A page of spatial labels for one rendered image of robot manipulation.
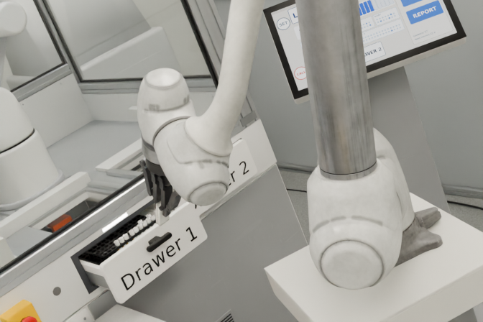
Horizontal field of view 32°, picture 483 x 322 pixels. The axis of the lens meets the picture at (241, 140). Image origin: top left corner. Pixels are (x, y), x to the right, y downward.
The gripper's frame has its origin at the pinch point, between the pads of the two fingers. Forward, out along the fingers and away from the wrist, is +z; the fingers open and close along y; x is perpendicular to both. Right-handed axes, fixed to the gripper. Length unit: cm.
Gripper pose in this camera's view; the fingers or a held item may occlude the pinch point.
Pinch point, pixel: (162, 211)
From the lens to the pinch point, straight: 191.5
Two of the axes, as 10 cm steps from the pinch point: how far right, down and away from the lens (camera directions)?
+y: -7.2, -5.4, 4.4
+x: -6.9, 4.9, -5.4
